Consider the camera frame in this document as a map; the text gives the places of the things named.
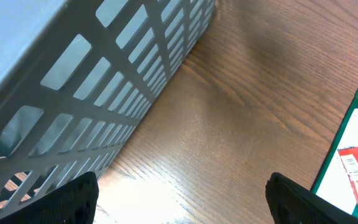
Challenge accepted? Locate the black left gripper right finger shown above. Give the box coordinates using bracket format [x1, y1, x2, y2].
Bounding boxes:
[265, 172, 358, 224]

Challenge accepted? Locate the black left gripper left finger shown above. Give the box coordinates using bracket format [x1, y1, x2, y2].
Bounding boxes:
[0, 172, 99, 224]

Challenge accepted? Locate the green 3M package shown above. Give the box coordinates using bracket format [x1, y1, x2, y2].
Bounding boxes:
[311, 89, 358, 218]

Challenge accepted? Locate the dark grey plastic mesh basket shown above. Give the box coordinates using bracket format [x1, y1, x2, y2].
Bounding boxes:
[0, 0, 216, 219]

